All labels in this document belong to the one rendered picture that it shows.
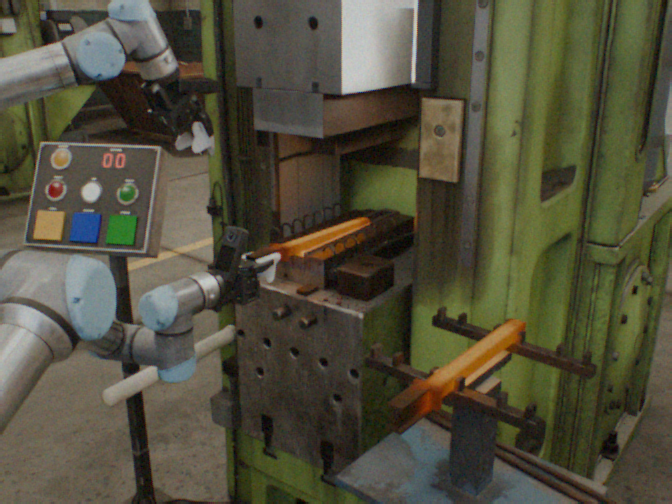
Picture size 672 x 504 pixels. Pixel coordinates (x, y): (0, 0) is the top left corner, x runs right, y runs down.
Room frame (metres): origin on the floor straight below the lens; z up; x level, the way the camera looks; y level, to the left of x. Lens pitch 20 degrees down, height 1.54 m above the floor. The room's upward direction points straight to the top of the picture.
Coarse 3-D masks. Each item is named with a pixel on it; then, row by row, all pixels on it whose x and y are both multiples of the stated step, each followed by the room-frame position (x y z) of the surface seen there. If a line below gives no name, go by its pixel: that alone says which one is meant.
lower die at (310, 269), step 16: (384, 208) 1.88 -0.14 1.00; (320, 224) 1.79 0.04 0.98; (336, 224) 1.76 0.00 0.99; (368, 224) 1.72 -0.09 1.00; (400, 224) 1.76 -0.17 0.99; (288, 240) 1.65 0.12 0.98; (336, 240) 1.60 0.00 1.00; (352, 240) 1.62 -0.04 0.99; (368, 240) 1.63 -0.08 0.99; (304, 256) 1.51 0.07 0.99; (320, 256) 1.50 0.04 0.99; (336, 256) 1.52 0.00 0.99; (352, 256) 1.57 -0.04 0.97; (384, 256) 1.70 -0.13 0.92; (288, 272) 1.54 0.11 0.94; (304, 272) 1.51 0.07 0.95; (320, 272) 1.49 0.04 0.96; (320, 288) 1.49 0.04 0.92
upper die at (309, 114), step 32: (256, 96) 1.59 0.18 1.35; (288, 96) 1.54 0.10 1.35; (320, 96) 1.48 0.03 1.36; (352, 96) 1.57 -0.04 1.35; (384, 96) 1.68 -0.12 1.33; (416, 96) 1.81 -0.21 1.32; (256, 128) 1.59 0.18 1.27; (288, 128) 1.54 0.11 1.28; (320, 128) 1.48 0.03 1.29; (352, 128) 1.57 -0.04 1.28
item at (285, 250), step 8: (344, 224) 1.69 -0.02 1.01; (352, 224) 1.69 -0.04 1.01; (360, 224) 1.71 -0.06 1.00; (320, 232) 1.61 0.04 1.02; (328, 232) 1.61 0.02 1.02; (336, 232) 1.63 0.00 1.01; (344, 232) 1.65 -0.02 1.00; (296, 240) 1.53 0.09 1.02; (304, 240) 1.53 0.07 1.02; (312, 240) 1.55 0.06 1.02; (320, 240) 1.57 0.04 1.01; (328, 240) 1.60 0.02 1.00; (272, 248) 1.45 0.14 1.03; (280, 248) 1.45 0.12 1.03; (288, 248) 1.46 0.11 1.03; (296, 248) 1.50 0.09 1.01; (304, 248) 1.52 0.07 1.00; (248, 256) 1.39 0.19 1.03; (256, 256) 1.39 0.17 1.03; (264, 256) 1.41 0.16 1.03; (280, 256) 1.46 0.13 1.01; (288, 256) 1.46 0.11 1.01
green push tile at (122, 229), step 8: (112, 216) 1.67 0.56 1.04; (120, 216) 1.67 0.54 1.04; (128, 216) 1.66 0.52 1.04; (136, 216) 1.66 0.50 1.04; (112, 224) 1.66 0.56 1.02; (120, 224) 1.65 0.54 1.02; (128, 224) 1.65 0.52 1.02; (136, 224) 1.65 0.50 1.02; (112, 232) 1.65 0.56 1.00; (120, 232) 1.64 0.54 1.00; (128, 232) 1.64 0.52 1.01; (112, 240) 1.64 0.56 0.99; (120, 240) 1.63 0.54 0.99; (128, 240) 1.63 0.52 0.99
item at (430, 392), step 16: (512, 320) 1.16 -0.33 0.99; (496, 336) 1.09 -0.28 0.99; (512, 336) 1.11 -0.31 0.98; (464, 352) 1.03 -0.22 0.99; (480, 352) 1.03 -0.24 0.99; (496, 352) 1.06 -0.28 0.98; (448, 368) 0.98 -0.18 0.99; (464, 368) 0.98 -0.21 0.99; (416, 384) 0.91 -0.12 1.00; (432, 384) 0.92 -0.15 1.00; (448, 384) 0.94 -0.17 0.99; (400, 400) 0.86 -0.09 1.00; (416, 400) 0.88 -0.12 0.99; (432, 400) 0.90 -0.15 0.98; (400, 416) 0.85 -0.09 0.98; (416, 416) 0.88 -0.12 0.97; (400, 432) 0.84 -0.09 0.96
